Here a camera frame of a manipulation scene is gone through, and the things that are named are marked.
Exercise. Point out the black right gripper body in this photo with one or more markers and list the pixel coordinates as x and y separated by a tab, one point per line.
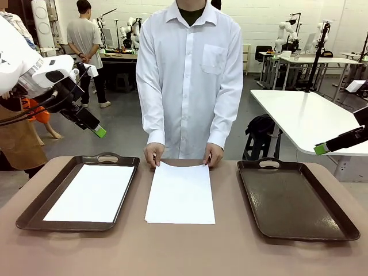
360	139

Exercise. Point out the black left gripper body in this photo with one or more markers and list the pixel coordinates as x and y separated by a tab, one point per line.
70	96

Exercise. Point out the white A4 paper sheet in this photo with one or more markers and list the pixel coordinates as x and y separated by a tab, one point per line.
92	192
181	195

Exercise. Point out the person's left forearm white sleeve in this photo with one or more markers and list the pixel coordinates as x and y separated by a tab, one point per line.
222	129

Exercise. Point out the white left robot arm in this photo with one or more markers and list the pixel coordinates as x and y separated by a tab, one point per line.
14	57

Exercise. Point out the person's right forearm white sleeve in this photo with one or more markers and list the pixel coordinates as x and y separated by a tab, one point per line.
153	126

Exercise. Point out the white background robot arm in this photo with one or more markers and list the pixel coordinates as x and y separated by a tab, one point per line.
320	31
283	31
133	31
101	28

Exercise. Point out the person's right hand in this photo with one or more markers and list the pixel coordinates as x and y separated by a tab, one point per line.
153	155

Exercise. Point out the person's left hand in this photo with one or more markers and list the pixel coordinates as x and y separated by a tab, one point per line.
214	155

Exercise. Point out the orange clothed doll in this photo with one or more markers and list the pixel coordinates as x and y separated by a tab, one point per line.
38	113

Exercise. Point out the large white table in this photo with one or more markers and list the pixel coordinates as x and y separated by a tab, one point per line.
302	115

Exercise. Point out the small white box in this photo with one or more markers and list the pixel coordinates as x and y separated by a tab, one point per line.
355	85

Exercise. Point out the black plastic stool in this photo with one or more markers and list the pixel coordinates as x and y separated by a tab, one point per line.
123	82

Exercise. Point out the dark brown plastic tray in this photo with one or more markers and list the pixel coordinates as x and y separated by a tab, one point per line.
287	201
56	187

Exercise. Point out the person in grey T-shirt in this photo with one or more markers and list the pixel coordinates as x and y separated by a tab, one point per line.
84	34

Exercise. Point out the background work table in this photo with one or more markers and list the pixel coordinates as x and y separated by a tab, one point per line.
120	56

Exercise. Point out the black backpack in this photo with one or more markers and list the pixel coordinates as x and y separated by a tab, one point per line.
260	123

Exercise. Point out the dark metal stool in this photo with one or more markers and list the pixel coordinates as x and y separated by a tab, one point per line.
253	146

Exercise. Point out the person in brown apron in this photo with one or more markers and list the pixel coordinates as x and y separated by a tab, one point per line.
17	143

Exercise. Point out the white tower air conditioner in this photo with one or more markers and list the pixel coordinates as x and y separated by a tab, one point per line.
43	26

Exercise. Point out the white background desk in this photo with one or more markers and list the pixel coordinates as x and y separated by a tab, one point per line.
339	60

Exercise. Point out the black tripod pole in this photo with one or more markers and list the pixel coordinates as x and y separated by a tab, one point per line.
316	63

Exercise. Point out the patterned paper cup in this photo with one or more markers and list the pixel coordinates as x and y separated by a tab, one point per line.
297	56

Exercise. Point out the black office chair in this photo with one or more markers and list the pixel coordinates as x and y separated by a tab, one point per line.
263	50

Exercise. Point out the wooden shelf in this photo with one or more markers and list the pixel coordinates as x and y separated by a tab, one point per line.
246	57

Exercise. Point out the dark green undershirt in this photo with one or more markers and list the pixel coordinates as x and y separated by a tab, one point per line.
191	15

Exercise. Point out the brown table mat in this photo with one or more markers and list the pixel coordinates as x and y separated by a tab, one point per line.
184	250

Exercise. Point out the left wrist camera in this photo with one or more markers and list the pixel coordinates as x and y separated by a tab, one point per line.
92	71

